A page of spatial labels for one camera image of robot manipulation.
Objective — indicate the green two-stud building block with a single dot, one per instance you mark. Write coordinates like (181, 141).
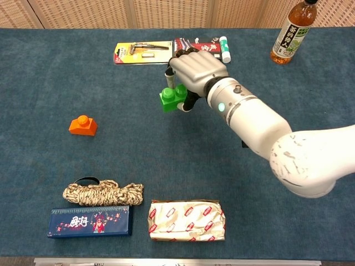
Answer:
(169, 104)

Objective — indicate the orange single-stud building block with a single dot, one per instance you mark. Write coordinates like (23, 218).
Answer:
(83, 128)

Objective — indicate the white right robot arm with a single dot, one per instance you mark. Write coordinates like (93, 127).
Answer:
(258, 119)

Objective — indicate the blue felt table cloth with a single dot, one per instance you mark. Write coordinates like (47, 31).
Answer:
(177, 160)

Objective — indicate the yellow razor blister pack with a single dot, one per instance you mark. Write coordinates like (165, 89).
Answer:
(144, 56)

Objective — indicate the white red wrapped package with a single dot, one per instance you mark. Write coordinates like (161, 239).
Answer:
(185, 221)

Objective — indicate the black red printed box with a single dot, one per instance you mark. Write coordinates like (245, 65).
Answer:
(205, 45)

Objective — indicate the white green glue stick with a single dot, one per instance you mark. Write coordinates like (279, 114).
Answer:
(225, 50)

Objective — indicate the woven folding screen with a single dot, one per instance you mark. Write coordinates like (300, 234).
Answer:
(172, 11)

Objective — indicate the navy blue printed box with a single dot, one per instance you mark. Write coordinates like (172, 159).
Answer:
(88, 223)

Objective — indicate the amber tea bottle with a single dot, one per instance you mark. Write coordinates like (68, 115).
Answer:
(291, 36)

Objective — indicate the aluminium rail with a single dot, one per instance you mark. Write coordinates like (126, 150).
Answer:
(177, 261)

